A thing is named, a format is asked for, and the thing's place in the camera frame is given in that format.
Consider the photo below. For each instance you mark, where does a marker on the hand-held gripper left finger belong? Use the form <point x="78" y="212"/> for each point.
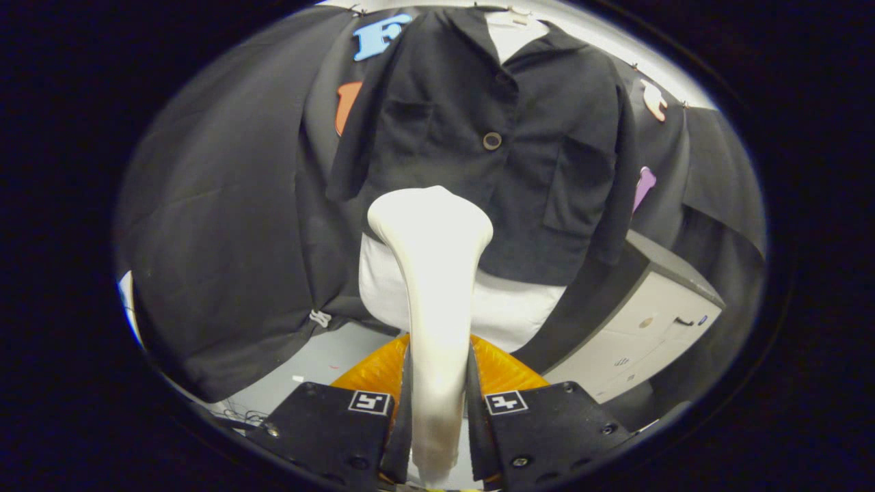
<point x="402" y="451"/>

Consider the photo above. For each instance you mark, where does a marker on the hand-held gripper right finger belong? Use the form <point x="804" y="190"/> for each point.
<point x="478" y="444"/>

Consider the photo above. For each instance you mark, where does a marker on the white garment steamer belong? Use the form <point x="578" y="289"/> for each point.
<point x="437" y="307"/>

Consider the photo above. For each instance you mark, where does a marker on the black suit jacket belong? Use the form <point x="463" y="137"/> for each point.
<point x="444" y="89"/>

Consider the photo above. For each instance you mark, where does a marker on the white clothes hanger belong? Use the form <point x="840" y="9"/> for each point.
<point x="513" y="14"/>

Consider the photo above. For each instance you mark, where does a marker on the white cloth clip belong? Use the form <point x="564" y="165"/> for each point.
<point x="320" y="318"/>

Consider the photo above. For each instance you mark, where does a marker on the grey cabinet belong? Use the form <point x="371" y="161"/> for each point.
<point x="649" y="321"/>

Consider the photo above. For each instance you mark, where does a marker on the black backdrop cloth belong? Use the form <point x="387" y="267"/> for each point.
<point x="219" y="239"/>

